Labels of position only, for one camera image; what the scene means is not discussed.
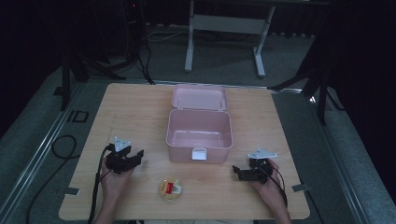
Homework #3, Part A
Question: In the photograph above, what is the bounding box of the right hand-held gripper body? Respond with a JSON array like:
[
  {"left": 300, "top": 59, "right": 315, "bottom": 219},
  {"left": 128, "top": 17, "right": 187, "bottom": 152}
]
[{"left": 247, "top": 147, "right": 278, "bottom": 185}]

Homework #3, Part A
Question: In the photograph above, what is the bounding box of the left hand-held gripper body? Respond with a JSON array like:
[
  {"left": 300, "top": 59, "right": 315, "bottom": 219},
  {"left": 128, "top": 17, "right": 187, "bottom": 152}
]
[{"left": 106, "top": 136, "right": 135, "bottom": 175}]

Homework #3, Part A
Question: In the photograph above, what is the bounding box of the pink plastic box with lid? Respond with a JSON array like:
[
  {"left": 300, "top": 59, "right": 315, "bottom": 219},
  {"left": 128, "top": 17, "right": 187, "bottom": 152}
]
[{"left": 165, "top": 85, "right": 234, "bottom": 165}]

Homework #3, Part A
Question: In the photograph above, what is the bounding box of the person's left hand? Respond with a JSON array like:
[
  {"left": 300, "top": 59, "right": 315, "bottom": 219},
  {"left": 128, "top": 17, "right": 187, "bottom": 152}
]
[{"left": 99, "top": 155, "right": 135, "bottom": 202}]

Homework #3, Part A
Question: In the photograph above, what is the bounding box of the person's right hand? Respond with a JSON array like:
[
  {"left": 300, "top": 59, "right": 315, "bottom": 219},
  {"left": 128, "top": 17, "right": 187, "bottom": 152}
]
[{"left": 249, "top": 158, "right": 287, "bottom": 213}]

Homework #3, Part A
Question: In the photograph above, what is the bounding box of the grey tape piece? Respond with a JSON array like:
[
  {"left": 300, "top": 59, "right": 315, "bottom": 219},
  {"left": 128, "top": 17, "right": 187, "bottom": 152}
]
[{"left": 291, "top": 183, "right": 311, "bottom": 193}]

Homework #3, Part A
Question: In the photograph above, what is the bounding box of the black metal stand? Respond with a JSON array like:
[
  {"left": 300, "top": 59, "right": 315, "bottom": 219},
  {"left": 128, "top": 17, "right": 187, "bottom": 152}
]
[
  {"left": 59, "top": 46, "right": 127, "bottom": 112},
  {"left": 268, "top": 46, "right": 346, "bottom": 126}
]

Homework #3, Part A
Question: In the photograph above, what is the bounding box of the dark computer tower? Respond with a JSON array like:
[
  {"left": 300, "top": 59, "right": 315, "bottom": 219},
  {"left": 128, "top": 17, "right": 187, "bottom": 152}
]
[{"left": 121, "top": 0, "right": 147, "bottom": 61}]

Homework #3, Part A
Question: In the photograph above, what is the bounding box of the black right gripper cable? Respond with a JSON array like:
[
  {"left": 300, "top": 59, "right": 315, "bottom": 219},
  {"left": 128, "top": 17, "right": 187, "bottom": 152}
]
[{"left": 264, "top": 162, "right": 290, "bottom": 209}]

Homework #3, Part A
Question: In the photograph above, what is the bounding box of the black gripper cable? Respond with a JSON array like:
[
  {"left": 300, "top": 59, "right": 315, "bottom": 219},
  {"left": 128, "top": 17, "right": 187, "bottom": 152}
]
[
  {"left": 264, "top": 162, "right": 290, "bottom": 209},
  {"left": 87, "top": 145, "right": 115, "bottom": 224}
]

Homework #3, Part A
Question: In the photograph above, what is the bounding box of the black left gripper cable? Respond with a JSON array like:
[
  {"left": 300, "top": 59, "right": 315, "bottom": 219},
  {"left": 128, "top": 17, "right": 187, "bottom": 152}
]
[{"left": 87, "top": 145, "right": 115, "bottom": 224}]

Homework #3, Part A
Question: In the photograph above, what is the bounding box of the black cable on floor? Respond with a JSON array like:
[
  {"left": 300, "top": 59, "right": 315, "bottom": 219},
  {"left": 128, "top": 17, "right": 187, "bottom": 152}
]
[{"left": 25, "top": 134, "right": 80, "bottom": 224}]

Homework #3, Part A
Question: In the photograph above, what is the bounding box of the metal floor rail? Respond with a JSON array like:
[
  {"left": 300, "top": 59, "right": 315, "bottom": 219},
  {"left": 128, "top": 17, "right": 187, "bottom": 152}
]
[
  {"left": 0, "top": 81, "right": 82, "bottom": 224},
  {"left": 306, "top": 92, "right": 372, "bottom": 224}
]

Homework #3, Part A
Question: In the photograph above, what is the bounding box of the bundle of black cables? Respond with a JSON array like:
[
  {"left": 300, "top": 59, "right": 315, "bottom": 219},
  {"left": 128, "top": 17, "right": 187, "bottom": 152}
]
[{"left": 135, "top": 29, "right": 191, "bottom": 86}]

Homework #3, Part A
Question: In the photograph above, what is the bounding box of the white metal table frame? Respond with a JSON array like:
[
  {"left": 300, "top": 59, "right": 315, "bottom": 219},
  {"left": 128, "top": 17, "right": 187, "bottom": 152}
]
[{"left": 184, "top": 0, "right": 276, "bottom": 79}]

